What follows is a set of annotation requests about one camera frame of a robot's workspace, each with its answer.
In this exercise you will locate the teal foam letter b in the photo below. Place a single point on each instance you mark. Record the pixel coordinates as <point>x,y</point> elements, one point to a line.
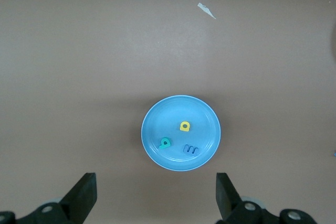
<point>165,144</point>

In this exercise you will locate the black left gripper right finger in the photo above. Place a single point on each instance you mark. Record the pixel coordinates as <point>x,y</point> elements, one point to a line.
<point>231,205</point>

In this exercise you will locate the blue foam letter m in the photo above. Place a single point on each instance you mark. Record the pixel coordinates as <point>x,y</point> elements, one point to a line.
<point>191,150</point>

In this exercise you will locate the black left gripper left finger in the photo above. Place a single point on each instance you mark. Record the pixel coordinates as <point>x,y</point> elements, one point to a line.
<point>78,203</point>

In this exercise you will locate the white paper scrap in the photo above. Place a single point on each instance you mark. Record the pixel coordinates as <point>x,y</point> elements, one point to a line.
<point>206,10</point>

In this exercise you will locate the blue plate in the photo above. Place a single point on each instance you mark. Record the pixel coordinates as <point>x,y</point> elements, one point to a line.
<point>162,113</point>

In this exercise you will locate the yellow foam letter a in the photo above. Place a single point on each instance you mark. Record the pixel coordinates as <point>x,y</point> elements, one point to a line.
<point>185,129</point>

